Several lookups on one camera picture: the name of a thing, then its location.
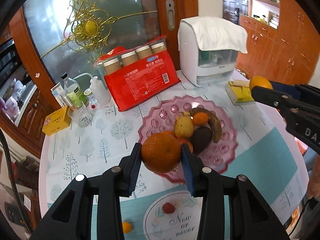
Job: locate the red apple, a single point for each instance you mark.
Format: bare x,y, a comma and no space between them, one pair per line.
180,140

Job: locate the small orange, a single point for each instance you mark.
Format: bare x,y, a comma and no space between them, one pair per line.
127,227

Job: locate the mandarin orange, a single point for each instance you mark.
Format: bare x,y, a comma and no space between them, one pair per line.
200,119
260,82
161,153

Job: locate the dark avocado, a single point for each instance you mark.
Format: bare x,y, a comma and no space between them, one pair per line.
201,139

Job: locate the white appliance with cloth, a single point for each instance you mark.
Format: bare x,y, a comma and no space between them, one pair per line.
209,47

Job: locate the red paper cup package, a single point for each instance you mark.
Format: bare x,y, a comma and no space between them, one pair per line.
134,75

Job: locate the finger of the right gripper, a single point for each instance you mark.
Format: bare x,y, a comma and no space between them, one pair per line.
274,98
298,92

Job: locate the clear drinking glass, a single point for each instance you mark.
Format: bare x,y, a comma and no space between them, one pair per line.
81,116

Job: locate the green label plastic bottle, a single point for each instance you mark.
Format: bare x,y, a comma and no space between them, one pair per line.
74,91

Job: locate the yellow pear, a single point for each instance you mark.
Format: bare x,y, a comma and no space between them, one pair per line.
184,126

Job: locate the overripe brown banana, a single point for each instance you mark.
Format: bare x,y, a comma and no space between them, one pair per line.
214,122

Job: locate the yellow tissue pack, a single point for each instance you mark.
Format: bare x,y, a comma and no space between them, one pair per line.
239,92

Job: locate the gold door ornament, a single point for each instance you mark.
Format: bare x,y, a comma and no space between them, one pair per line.
95,27

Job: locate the yellow tin box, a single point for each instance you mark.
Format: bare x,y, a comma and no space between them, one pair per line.
56,121

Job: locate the small metal can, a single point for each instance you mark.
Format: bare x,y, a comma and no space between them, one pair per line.
67,100

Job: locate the small glass jar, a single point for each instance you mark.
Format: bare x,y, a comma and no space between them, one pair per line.
91,98

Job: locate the patterned tablecloth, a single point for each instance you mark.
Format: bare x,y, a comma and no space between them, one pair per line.
266,154

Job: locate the white blue carton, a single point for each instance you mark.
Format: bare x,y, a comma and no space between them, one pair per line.
56,92

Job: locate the pink glass fruit bowl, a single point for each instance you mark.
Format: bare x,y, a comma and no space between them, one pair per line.
162,118

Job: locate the person right hand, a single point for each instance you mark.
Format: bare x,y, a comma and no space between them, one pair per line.
313,190

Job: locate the white squeeze bottle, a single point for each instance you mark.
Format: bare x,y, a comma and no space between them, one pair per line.
98,89

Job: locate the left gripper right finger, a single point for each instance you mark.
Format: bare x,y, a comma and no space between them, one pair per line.
250,215

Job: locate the red lychee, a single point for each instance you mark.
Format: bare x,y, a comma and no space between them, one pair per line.
168,208

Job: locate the mandarin orange front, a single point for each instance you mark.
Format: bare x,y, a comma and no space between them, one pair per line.
260,82

